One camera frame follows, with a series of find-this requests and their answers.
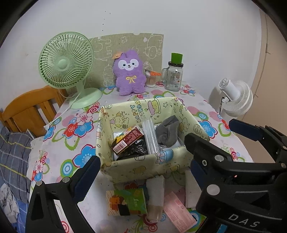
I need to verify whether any yellow cartoon fabric box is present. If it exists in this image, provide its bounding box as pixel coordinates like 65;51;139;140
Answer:
96;97;210;183

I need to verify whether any floral tablecloth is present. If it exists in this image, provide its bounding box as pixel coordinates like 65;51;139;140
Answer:
27;83;252;232

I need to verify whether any white fan power cable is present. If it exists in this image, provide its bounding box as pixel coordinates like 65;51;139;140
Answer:
48;86;85;127

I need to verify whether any yellow cartoon tissue pack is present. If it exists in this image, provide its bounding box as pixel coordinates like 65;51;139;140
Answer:
111;126;144;156

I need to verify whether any pink sachet packet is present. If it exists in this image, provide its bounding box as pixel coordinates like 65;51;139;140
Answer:
163;192;197;232

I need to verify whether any white crumpled cloth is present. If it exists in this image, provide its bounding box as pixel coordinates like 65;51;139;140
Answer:
0;184;19;223

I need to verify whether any clear plastic pouch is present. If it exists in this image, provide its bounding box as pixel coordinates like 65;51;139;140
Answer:
142;118;162;155

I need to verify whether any glass jar green lid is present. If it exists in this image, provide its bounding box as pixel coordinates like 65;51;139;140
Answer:
161;53;183;92

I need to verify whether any green desk fan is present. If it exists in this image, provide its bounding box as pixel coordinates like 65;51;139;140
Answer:
38;32;102;109

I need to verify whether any green tissue pack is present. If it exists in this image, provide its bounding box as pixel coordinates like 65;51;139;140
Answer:
105;188;147;216

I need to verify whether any toothpick jar orange lid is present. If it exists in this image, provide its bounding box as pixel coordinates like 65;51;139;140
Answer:
144;69;161;87

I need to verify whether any white floor fan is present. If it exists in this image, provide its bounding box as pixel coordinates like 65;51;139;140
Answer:
218;78;253;117

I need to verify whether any purple plush toy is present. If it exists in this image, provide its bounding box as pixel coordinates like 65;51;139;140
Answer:
113;49;146;96

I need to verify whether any green cartoon wall mat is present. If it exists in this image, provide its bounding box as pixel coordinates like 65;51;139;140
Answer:
84;32;164;89

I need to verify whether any grey drawstring pouch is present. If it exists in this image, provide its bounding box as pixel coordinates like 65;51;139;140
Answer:
155;115;180;148

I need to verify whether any grey plaid pillow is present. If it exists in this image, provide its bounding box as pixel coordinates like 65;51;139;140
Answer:
1;127;32;204

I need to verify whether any white towel paper band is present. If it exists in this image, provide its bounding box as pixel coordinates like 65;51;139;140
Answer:
146;175;164;223

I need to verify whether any beige wooden door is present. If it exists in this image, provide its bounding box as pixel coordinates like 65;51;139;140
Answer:
239;10;286;134

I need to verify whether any black plastic bag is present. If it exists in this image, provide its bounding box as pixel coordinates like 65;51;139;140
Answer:
116;137;148;161

